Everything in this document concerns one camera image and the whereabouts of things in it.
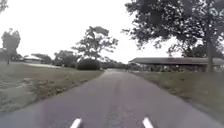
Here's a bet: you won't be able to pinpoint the small pale building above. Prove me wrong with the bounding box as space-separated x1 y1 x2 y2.
22 55 44 65

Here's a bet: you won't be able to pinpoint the robot's own part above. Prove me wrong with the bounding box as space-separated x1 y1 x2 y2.
69 117 83 128
141 117 155 128

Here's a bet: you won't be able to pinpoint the grass with bare patches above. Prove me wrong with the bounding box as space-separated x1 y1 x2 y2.
0 61 106 116

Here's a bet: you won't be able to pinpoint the grey asphalt path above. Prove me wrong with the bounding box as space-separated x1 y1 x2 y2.
0 68 224 128

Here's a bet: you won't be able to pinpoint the dark round bush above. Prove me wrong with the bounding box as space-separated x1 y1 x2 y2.
75 58 102 71

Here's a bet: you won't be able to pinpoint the green grass verge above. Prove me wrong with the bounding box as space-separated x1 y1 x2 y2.
133 70 224 123

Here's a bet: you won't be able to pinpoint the small dark tree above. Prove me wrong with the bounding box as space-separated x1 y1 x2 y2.
0 28 22 65

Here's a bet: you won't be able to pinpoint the broad dark tree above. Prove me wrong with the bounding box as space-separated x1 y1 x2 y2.
121 0 224 74

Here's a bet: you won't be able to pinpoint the slender tree with sparse crown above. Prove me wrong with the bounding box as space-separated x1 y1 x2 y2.
71 25 119 63

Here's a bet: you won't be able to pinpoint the pale side path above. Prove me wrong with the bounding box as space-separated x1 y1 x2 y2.
19 62 63 70

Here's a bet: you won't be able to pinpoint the long low building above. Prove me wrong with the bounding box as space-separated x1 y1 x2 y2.
128 56 224 73

